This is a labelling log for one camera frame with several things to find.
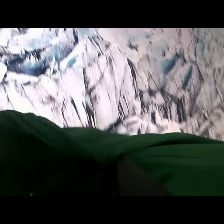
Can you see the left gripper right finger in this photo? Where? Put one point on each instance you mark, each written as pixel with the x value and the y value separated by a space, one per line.
pixel 135 183

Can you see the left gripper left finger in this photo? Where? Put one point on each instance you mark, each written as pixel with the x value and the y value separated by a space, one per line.
pixel 103 185

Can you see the dark green garment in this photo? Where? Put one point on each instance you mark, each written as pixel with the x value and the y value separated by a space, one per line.
pixel 186 166

